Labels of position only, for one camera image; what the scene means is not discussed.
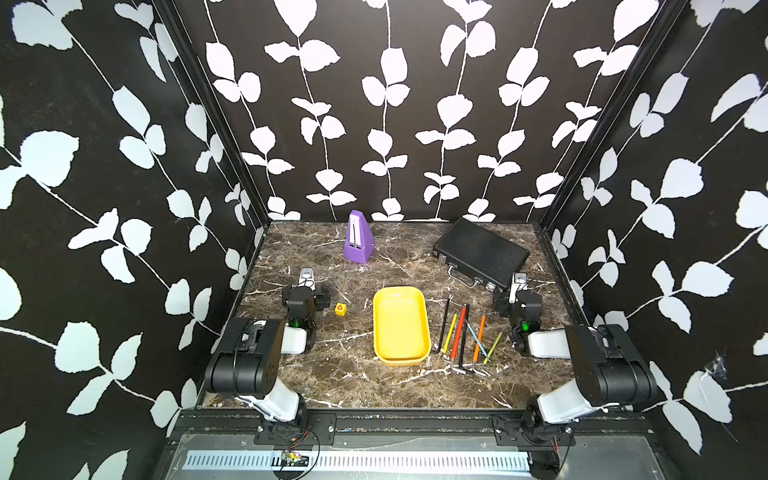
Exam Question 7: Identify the dark long hex key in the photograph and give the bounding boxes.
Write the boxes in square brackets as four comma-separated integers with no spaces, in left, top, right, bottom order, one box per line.
[452,303,470,373]

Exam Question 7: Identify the black hex key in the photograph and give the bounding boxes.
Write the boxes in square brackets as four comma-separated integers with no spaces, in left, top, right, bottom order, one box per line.
[432,296,451,353]

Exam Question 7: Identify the red hex key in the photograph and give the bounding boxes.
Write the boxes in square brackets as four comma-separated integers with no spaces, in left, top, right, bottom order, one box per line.
[450,304,469,360]

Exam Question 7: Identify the yellow hex key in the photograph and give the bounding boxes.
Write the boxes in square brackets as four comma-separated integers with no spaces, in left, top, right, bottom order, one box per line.
[442,314,458,355]

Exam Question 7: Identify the yellow plastic storage tray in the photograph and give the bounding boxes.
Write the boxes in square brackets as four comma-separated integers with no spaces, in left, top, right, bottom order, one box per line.
[373,286,432,366]

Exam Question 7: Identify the blue hex key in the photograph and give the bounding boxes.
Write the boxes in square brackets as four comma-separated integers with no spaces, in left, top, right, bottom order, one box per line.
[466,321,491,378]

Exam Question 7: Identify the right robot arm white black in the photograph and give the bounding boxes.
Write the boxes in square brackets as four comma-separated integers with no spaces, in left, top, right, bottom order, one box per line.
[493,288,658,425]

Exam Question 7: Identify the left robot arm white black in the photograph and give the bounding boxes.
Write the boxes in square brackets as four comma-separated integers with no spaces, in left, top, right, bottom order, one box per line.
[204,284,330,428]

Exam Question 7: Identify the orange hex key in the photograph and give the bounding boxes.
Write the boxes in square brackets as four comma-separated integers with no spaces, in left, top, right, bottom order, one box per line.
[473,313,486,362]

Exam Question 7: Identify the black briefcase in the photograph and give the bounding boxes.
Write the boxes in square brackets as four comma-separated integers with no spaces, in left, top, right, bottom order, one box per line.
[432,218,529,291]

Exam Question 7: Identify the purple metronome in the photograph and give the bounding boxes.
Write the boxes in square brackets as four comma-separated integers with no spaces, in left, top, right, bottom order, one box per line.
[344,210,375,264]

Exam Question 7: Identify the perforated metal strip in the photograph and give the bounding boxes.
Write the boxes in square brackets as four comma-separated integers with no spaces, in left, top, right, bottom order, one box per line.
[181,450,531,475]

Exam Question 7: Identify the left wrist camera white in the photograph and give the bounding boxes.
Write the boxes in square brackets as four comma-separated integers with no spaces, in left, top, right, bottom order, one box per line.
[298,267,316,291]

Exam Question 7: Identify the black front mounting rail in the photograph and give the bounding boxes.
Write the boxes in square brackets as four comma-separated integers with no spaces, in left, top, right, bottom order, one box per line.
[170,409,654,450]

